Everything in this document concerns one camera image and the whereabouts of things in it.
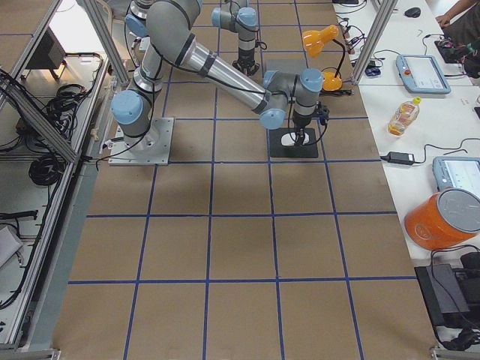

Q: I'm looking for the black power adapter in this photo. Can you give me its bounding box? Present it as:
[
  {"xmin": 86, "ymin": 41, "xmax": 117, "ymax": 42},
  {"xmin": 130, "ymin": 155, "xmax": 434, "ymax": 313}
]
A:
[{"xmin": 380, "ymin": 151, "xmax": 416, "ymax": 166}]

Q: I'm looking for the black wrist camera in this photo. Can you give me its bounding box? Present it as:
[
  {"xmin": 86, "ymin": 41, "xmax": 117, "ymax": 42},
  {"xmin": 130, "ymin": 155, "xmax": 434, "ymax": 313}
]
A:
[{"xmin": 316, "ymin": 104, "xmax": 330, "ymax": 126}]

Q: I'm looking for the orange juice bottle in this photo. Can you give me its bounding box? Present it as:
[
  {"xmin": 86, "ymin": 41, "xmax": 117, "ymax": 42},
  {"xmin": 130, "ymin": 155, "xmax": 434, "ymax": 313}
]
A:
[{"xmin": 388, "ymin": 97, "xmax": 422, "ymax": 136}]

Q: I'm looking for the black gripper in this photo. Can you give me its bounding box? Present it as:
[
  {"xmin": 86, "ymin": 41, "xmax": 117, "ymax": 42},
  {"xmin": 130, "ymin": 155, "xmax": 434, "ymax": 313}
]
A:
[
  {"xmin": 292, "ymin": 114, "xmax": 312, "ymax": 146},
  {"xmin": 232, "ymin": 57, "xmax": 260, "ymax": 75}
]

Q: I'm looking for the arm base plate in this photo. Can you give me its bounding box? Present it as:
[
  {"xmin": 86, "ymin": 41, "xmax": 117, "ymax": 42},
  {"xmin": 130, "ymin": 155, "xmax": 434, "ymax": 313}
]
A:
[
  {"xmin": 108, "ymin": 117, "xmax": 175, "ymax": 166},
  {"xmin": 130, "ymin": 37, "xmax": 150, "ymax": 52}
]

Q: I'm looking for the black mousepad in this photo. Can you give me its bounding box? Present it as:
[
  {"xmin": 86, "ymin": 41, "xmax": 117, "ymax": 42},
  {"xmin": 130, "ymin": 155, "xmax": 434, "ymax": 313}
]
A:
[{"xmin": 268, "ymin": 127, "xmax": 319, "ymax": 158}]

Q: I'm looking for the white computer mouse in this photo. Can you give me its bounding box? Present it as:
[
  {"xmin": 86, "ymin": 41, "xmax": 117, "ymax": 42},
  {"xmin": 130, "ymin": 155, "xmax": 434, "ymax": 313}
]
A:
[{"xmin": 280, "ymin": 133, "xmax": 310, "ymax": 146}]

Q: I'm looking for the orange bucket grey lid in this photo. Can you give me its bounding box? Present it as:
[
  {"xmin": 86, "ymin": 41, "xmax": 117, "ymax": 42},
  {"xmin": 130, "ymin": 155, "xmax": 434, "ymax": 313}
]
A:
[{"xmin": 403, "ymin": 187, "xmax": 479, "ymax": 251}]

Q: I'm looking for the blue teach pendant tablet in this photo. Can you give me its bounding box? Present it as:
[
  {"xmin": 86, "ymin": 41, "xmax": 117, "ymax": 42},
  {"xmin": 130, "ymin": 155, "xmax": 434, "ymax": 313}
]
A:
[{"xmin": 395, "ymin": 55, "xmax": 451, "ymax": 95}]

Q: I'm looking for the orange desk lamp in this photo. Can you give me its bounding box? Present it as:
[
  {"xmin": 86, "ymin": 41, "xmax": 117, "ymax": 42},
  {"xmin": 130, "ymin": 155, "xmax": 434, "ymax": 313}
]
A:
[{"xmin": 301, "ymin": 25, "xmax": 345, "ymax": 93}]

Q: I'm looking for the grey laptop notebook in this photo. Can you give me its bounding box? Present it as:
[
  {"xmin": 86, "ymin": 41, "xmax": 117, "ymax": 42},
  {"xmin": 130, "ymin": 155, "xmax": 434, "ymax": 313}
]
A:
[{"xmin": 262, "ymin": 58, "xmax": 306, "ymax": 75}]

